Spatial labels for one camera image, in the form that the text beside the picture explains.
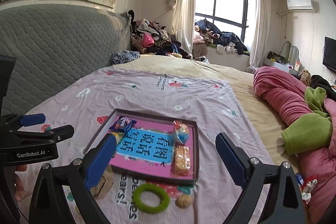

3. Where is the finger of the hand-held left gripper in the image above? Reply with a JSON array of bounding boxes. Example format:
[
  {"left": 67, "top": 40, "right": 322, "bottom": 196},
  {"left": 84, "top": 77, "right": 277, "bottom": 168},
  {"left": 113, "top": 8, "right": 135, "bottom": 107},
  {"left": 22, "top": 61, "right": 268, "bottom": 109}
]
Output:
[
  {"left": 10, "top": 124, "right": 75, "bottom": 148},
  {"left": 4, "top": 113, "right": 47, "bottom": 136}
]

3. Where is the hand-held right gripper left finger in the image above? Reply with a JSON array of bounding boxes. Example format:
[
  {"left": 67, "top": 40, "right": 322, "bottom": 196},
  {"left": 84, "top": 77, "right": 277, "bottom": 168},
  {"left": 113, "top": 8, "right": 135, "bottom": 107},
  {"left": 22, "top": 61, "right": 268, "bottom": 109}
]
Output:
[{"left": 28, "top": 133, "right": 117, "bottom": 224}]

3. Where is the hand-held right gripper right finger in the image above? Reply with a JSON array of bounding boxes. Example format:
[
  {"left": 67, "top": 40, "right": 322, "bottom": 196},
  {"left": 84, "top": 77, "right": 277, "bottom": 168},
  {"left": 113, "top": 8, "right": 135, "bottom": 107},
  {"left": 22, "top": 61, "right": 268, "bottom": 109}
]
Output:
[{"left": 215, "top": 132, "right": 306, "bottom": 224}]

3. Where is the beige sheer hair scrunchie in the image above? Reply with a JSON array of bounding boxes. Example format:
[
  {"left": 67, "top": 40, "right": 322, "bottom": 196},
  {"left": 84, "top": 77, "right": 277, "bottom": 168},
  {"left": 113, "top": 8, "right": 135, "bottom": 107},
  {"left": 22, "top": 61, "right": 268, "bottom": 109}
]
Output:
[{"left": 91, "top": 164, "right": 114, "bottom": 199}]

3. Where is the yellow cake packet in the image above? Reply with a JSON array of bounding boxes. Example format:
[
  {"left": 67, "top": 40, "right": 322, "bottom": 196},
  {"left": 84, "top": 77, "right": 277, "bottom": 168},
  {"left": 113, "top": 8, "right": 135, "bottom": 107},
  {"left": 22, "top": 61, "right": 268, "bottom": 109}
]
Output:
[{"left": 112, "top": 132, "right": 125, "bottom": 147}]

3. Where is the blue cookie packet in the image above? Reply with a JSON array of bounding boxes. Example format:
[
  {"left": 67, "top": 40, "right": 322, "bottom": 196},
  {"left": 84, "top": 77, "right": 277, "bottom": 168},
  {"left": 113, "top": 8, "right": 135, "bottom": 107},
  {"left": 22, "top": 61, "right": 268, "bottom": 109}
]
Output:
[{"left": 109, "top": 116, "right": 137, "bottom": 133}]

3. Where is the clear orange cracker packet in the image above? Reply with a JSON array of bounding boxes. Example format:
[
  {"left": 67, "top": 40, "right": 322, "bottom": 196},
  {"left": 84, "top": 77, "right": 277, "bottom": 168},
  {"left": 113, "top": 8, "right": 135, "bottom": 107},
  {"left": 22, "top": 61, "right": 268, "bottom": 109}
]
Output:
[{"left": 173, "top": 145, "right": 192, "bottom": 177}]

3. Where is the shallow dark cardboard box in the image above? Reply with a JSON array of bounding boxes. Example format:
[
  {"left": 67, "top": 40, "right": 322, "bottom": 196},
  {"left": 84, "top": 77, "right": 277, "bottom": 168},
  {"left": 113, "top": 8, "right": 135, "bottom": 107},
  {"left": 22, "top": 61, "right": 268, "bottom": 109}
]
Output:
[{"left": 83, "top": 109, "right": 199, "bottom": 186}]

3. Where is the blue and orange egg toy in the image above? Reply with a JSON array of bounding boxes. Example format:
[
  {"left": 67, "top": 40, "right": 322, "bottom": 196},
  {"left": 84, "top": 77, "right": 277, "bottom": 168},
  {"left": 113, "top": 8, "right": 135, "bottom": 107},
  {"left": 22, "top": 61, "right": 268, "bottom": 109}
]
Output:
[{"left": 173, "top": 120, "right": 190, "bottom": 145}]

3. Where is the walnut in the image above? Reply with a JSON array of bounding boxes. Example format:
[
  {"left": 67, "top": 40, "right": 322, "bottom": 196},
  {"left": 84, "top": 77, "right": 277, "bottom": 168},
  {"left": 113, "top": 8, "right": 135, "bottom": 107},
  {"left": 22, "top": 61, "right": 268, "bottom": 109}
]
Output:
[{"left": 176, "top": 194, "right": 193, "bottom": 209}]

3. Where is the green fuzzy hair tie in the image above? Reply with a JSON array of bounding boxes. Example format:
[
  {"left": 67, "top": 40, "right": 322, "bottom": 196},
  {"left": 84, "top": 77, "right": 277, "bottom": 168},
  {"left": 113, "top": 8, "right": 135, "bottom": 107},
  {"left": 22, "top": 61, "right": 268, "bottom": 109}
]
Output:
[{"left": 133, "top": 183, "right": 171, "bottom": 213}]

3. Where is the person's left hand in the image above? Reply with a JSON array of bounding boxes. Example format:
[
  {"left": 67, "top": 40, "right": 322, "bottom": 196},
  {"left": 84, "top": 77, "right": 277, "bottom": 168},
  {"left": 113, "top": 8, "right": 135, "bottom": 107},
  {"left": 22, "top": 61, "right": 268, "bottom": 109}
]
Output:
[{"left": 14, "top": 164, "right": 28, "bottom": 202}]

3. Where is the pink and blue book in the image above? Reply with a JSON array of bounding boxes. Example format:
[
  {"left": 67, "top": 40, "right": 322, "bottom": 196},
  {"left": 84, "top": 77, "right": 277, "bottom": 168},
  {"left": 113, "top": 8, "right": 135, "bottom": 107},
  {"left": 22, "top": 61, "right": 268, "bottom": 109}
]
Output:
[{"left": 109, "top": 118, "right": 195, "bottom": 177}]

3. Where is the grey quilted headboard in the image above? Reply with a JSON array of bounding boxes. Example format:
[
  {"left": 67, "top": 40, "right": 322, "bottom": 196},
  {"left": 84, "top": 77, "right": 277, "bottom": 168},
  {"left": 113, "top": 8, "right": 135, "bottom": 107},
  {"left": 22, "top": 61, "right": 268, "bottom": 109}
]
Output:
[{"left": 0, "top": 5, "right": 133, "bottom": 117}]

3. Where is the green fleece blanket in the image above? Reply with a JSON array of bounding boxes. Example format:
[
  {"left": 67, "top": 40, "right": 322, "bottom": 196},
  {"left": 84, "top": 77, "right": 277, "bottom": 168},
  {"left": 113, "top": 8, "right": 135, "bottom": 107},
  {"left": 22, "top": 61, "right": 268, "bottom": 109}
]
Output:
[{"left": 281, "top": 87, "right": 333, "bottom": 156}]

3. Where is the red white wrapped candy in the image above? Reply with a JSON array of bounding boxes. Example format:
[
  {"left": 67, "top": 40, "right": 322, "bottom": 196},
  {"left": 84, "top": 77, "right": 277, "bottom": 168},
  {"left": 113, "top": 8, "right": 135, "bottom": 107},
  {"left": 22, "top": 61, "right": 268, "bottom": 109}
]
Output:
[
  {"left": 301, "top": 177, "right": 319, "bottom": 192},
  {"left": 301, "top": 191, "right": 312, "bottom": 206}
]

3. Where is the pink quilt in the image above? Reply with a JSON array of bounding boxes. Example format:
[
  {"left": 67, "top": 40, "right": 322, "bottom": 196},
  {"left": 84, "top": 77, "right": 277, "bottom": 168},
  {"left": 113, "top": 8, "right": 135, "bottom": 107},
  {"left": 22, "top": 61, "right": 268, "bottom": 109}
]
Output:
[{"left": 253, "top": 66, "right": 336, "bottom": 224}]

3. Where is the pink floral printed bedsheet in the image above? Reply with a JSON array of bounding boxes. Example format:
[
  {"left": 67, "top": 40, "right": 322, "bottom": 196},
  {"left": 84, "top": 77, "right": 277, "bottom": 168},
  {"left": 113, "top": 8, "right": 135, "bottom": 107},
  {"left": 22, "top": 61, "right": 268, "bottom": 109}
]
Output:
[{"left": 16, "top": 68, "right": 279, "bottom": 224}]

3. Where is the beige window seat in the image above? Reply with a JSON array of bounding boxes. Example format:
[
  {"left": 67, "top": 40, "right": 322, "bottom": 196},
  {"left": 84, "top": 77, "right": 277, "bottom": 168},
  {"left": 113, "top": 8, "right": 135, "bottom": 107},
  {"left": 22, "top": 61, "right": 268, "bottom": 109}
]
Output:
[{"left": 192, "top": 42, "right": 251, "bottom": 72}]

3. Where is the blue knitted cloth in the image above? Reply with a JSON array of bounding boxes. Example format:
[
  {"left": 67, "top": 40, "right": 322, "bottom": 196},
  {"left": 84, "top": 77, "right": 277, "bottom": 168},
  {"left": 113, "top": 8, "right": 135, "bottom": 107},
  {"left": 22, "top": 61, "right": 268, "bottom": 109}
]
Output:
[{"left": 110, "top": 50, "right": 140, "bottom": 65}]

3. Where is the brown plush toy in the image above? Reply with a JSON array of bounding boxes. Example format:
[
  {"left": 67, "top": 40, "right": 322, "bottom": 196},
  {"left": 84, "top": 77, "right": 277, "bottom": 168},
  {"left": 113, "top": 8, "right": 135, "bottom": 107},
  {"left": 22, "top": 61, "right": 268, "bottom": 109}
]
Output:
[{"left": 301, "top": 69, "right": 311, "bottom": 85}]

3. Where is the black bag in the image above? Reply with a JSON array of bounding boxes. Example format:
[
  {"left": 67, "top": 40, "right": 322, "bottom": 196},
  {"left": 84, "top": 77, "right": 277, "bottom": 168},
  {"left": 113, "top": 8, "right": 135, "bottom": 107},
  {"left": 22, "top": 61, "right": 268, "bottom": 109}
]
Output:
[{"left": 267, "top": 51, "right": 288, "bottom": 62}]

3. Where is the black clothing heap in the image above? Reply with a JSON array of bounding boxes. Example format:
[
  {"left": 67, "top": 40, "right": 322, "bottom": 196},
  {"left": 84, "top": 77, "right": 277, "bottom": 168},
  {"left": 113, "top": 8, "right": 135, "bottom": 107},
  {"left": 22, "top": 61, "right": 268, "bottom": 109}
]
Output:
[{"left": 311, "top": 74, "right": 336, "bottom": 98}]

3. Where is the pile of dark clothes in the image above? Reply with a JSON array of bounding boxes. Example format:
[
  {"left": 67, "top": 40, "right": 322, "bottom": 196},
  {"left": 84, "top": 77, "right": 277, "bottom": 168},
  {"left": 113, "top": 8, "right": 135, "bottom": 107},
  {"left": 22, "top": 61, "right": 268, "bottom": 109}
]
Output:
[{"left": 194, "top": 19, "right": 248, "bottom": 54}]

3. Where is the white framed mirror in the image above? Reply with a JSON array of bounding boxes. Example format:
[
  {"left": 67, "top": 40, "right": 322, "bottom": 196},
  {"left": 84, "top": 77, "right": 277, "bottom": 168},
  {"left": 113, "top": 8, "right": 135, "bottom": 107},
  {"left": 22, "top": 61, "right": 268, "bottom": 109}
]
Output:
[{"left": 278, "top": 41, "right": 300, "bottom": 64}]

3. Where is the cream curtain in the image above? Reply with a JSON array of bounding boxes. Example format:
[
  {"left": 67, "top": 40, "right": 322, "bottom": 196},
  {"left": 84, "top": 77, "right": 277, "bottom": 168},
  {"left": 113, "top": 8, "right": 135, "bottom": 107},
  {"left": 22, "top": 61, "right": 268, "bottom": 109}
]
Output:
[
  {"left": 249, "top": 0, "right": 272, "bottom": 72},
  {"left": 171, "top": 0, "right": 197, "bottom": 56}
]

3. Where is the pile of mixed clothes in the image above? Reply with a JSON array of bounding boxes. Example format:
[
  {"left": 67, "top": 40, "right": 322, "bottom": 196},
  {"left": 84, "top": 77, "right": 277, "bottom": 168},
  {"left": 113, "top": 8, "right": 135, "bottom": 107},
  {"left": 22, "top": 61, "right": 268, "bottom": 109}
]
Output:
[{"left": 130, "top": 10, "right": 193, "bottom": 59}]

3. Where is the black flat television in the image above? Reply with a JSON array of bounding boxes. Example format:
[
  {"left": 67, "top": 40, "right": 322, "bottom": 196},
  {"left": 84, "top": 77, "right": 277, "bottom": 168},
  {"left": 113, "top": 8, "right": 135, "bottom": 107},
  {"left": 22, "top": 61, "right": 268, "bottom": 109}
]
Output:
[{"left": 323, "top": 36, "right": 336, "bottom": 72}]

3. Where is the black framed window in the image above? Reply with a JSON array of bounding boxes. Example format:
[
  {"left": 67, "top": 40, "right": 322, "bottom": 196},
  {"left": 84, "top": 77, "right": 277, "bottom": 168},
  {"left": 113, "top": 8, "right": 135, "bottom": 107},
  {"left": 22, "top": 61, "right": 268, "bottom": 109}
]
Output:
[{"left": 196, "top": 0, "right": 250, "bottom": 46}]

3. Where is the white air conditioner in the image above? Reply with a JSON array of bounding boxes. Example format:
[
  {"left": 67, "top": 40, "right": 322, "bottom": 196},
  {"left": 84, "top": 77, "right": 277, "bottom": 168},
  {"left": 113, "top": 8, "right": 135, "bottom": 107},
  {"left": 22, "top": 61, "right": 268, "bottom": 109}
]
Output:
[{"left": 286, "top": 0, "right": 315, "bottom": 13}]

